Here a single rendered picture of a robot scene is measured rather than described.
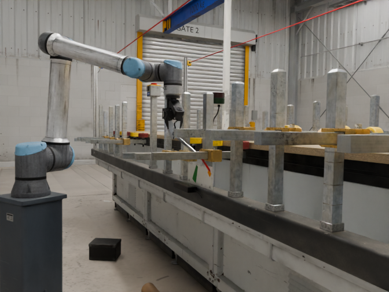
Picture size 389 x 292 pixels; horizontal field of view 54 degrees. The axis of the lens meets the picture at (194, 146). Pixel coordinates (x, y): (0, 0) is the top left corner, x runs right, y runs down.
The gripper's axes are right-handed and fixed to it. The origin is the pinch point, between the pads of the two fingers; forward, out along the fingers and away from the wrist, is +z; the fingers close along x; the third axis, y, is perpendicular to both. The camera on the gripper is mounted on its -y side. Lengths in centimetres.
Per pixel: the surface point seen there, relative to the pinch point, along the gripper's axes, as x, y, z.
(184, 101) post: -6.6, 2.4, -17.6
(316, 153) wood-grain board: -27, -69, 3
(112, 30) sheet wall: -136, 771, -236
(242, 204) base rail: -4, -58, 22
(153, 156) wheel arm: 18.8, -26.4, 7.0
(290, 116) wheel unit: -116, 58, -14
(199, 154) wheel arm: -1.5, -26.4, 6.7
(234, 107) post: -6.3, -46.3, -12.6
